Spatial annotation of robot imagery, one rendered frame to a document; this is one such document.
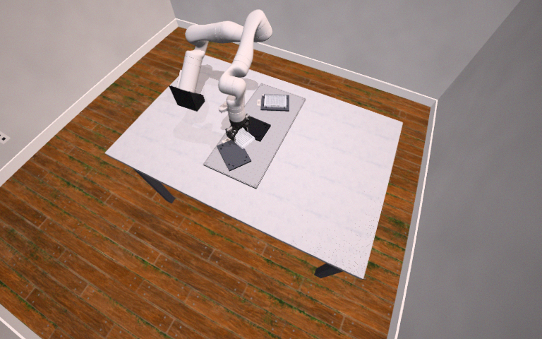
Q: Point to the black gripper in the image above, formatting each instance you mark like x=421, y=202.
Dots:
x=236, y=126

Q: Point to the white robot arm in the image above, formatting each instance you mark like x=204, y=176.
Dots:
x=256, y=29

